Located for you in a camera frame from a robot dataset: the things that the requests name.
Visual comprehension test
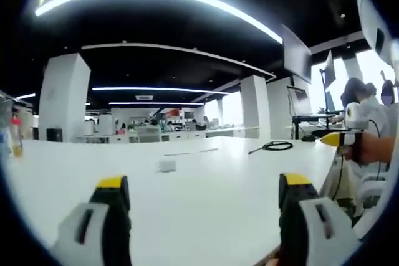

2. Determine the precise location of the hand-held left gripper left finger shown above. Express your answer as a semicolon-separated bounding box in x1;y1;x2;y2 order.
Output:
51;174;133;266

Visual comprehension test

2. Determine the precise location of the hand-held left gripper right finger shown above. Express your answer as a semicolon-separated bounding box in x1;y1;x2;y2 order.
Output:
278;172;362;266

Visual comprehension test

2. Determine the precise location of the black Type-C cable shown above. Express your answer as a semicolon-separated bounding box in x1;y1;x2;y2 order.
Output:
248;140;294;156

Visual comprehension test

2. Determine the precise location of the white charger adapter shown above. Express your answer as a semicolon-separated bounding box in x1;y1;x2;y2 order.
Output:
156;159;178;174

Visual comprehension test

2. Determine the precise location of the white desk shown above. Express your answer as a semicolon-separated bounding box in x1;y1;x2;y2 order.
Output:
0;135;341;266

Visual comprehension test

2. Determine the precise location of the person's right hand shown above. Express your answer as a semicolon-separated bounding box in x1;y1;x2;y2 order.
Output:
351;131;385;167

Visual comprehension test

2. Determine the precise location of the black laptop stand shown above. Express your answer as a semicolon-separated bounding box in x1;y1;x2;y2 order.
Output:
291;114;345;141

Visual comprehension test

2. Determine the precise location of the beige cloth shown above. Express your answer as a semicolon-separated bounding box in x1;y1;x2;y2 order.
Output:
320;153;360;208

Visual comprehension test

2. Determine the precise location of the open laptop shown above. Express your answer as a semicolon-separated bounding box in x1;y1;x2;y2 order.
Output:
286;85;314;118

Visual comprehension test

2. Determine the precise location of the large dark monitor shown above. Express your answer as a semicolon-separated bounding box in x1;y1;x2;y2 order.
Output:
281;24;313;85

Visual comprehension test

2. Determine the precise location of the white worn device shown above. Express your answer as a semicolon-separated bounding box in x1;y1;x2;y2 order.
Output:
356;0;399;68

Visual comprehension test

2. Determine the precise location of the black box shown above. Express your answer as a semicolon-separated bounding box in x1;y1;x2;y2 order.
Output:
46;127;64;143

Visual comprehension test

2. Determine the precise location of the white cabinet row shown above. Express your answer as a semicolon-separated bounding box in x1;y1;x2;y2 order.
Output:
77;128;207;145

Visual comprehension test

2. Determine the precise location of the thin white strip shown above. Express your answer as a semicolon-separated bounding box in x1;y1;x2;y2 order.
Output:
163;147;219;157

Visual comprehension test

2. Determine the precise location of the bottle with red cap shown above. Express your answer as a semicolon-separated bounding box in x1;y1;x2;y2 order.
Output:
10;115;25;158

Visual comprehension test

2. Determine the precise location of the short ceiling light strip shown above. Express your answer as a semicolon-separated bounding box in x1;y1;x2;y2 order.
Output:
91;86;231;95

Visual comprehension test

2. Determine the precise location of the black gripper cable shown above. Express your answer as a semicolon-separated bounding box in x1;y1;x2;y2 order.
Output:
335;150;345;200

